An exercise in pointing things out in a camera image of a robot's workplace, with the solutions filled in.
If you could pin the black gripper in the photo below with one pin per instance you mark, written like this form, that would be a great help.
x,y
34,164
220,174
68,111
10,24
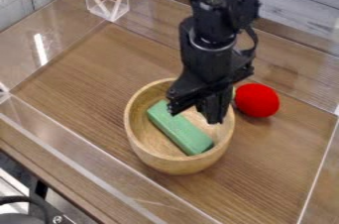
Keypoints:
x,y
211,70

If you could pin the green rectangular block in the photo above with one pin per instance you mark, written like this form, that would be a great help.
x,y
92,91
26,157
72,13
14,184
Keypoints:
x,y
189,139

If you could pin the brown wooden bowl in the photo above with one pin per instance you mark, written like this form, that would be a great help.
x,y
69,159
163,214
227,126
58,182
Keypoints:
x,y
151,144

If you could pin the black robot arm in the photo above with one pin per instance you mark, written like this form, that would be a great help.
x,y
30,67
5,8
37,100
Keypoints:
x,y
220,19

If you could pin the red plush strawberry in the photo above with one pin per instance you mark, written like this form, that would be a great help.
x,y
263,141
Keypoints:
x,y
256,100

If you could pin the clear acrylic front wall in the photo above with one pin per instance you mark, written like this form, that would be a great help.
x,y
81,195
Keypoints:
x,y
103,186

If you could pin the black table clamp bracket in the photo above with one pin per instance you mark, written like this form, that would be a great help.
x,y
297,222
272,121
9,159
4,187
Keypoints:
x,y
24,205

